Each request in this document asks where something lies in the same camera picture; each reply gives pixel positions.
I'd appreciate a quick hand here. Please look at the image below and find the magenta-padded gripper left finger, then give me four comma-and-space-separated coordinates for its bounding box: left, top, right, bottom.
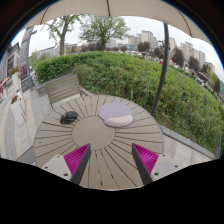
41, 143, 92, 186

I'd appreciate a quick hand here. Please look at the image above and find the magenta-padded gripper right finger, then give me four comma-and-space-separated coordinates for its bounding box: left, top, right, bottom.
131, 143, 183, 186

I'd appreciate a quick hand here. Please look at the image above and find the black computer mouse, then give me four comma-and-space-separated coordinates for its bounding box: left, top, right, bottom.
59, 110, 79, 125

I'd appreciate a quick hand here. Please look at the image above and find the lilac mouse pad with wrist rest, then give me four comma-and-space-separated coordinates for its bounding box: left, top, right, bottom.
98, 102, 134, 128

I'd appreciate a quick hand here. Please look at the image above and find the brown slatted chair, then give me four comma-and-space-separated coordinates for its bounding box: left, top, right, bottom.
44, 73, 89, 110

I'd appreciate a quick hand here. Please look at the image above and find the white flower planter box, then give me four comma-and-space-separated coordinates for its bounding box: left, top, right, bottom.
9, 94, 28, 128

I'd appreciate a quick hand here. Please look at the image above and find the dark curved parasol pole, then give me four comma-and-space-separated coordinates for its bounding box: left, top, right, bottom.
150, 22, 170, 116

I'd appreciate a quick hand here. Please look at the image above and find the grey sign pillar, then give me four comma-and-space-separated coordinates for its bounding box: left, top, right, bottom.
19, 26, 38, 93

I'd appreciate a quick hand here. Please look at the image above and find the group of apartment buildings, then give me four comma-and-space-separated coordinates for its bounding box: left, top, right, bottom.
128, 29, 216, 73

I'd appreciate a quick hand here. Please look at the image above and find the thin-trunked sparse tree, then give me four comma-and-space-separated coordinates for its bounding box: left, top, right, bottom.
44, 13, 84, 56

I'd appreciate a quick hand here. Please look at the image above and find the round leafy tree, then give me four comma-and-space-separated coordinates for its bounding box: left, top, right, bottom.
79, 14, 130, 51

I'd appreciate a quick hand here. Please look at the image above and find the beige parasol canopy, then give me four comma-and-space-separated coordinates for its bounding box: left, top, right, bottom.
23, 0, 213, 44

